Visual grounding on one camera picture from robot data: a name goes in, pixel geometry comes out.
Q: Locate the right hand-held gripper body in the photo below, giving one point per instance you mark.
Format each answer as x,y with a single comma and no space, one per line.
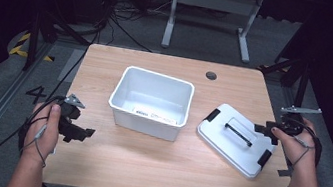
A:
292,124

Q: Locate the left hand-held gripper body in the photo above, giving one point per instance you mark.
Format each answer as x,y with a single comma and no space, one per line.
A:
68,114

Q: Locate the person's left hand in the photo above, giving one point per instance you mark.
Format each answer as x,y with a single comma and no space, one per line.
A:
46,135

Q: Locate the person's right hand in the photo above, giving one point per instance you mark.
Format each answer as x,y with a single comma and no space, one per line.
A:
301,155

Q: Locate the black tripod stand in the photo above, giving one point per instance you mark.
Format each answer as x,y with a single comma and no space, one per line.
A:
302,84
33,38

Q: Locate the grey round table grommet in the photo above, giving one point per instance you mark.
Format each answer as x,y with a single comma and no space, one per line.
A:
211,75

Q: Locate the white plastic storage box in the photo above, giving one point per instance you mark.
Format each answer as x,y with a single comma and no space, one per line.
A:
155,89

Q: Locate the grey metal desk frame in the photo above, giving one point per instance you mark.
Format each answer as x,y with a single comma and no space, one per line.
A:
216,0

